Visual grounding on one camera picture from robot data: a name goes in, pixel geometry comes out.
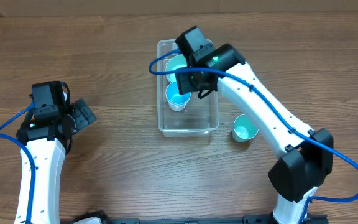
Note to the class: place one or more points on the teal green cup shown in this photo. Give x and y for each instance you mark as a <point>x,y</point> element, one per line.
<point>243,129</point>

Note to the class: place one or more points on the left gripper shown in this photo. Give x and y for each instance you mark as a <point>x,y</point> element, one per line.
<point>84,115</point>

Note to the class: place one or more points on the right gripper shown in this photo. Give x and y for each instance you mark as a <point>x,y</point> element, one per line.
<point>181,83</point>

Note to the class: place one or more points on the light blue cup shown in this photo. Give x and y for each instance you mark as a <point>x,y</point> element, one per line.
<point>174,97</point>

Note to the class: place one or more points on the clear plastic container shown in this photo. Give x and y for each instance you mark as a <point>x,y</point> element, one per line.
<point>200,117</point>

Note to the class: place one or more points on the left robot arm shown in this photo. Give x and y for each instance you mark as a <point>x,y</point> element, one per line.
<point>42,162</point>

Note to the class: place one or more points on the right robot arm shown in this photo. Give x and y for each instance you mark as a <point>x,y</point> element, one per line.
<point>304,156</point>

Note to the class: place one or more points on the pink cup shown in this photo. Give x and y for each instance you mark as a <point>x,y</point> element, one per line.
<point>177,106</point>

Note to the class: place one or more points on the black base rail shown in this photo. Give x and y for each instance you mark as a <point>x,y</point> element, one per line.
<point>101,217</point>

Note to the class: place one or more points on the teal bowl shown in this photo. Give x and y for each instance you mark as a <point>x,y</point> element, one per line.
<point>176,62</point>

